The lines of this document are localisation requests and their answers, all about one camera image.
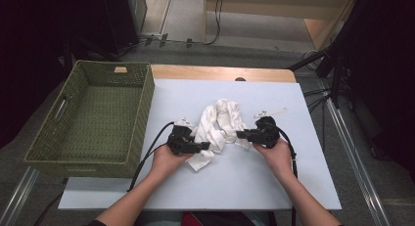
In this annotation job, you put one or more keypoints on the person's right hand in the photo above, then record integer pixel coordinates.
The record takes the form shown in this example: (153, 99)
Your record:
(277, 160)

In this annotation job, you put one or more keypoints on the metal floor rail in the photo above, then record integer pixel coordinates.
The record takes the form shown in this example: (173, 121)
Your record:
(355, 167)
(16, 200)

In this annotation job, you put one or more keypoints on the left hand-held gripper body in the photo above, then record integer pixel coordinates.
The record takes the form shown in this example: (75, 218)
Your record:
(181, 139)

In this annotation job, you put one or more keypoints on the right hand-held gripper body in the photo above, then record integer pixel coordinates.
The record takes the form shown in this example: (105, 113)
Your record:
(266, 134)

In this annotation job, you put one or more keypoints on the black cabinet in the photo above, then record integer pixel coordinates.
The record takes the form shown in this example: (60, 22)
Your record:
(120, 20)

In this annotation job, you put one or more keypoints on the person's left hand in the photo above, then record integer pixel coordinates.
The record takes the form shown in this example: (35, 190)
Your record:
(166, 162)

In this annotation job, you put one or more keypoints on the black curtain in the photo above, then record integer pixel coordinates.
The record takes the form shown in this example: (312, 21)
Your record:
(29, 56)
(385, 72)

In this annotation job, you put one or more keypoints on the black tripod stand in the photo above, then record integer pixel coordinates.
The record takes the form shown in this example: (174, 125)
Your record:
(336, 89)

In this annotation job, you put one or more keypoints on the white baby romper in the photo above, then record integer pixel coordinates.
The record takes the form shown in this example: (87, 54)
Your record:
(215, 131)

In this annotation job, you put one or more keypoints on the green woven basket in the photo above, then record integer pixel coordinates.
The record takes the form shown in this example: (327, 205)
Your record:
(98, 121)

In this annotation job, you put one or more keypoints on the light wooden furniture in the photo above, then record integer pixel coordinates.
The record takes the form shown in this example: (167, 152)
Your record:
(277, 4)

